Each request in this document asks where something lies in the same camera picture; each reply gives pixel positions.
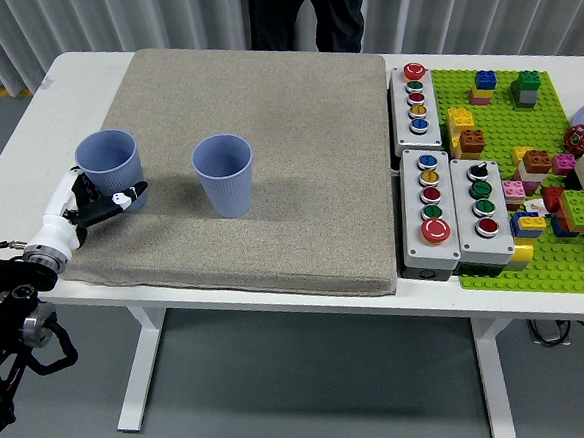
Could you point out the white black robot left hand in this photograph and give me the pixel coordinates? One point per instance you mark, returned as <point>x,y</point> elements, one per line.
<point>62,230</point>

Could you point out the blue ribbed plastic cup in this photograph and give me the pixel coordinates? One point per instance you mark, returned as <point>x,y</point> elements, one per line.
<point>227,193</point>
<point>108,171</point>

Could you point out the small table sticker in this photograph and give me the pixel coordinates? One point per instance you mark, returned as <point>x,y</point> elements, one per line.
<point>47,84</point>

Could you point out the white table leg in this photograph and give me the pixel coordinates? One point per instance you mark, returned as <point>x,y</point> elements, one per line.
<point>142,370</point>
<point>494,380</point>

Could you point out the white pleated curtain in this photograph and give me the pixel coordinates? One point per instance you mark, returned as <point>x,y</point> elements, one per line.
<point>108,21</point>

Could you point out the grey-brown fabric mat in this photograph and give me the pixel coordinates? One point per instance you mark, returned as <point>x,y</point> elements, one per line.
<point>277,155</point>

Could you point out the person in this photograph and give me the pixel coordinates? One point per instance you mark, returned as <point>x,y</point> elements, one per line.
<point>283,19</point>

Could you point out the five-button box with rim screws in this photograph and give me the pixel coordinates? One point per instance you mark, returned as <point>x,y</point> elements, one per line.
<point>412,220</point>

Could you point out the five-button box without rim screws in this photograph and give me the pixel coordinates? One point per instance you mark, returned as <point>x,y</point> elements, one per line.
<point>431,134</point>

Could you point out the brown toy brick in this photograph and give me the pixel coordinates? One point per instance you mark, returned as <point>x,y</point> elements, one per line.
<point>472,143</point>

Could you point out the blue yellow pink brick stack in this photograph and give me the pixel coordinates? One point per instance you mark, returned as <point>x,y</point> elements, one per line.
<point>483,88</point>

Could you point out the pink toy brick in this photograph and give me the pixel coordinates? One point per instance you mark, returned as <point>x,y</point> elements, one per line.
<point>513,191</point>

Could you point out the green studded baseplate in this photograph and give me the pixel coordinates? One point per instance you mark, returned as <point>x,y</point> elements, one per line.
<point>506,129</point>

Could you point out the yellow cylinder brick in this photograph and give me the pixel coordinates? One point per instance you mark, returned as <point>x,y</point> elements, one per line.
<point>521,255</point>

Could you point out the brown yellow white brick stack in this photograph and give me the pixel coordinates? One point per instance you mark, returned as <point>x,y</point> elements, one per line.
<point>536,162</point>

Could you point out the green grey brick stack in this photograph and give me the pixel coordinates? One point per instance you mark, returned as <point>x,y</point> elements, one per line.
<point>526,90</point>

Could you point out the red toy brick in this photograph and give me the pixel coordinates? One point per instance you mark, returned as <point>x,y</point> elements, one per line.
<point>552,198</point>

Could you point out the magenta toy brick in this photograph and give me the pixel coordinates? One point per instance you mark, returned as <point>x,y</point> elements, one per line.
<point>563,165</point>

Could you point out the green orange brick stack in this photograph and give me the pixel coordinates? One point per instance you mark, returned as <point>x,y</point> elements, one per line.
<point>577,209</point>

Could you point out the red valve wheel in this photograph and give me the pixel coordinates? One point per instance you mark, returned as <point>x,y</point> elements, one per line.
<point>578,140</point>

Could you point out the four-button box with black switch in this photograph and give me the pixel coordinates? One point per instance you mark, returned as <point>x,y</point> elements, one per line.
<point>464,217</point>

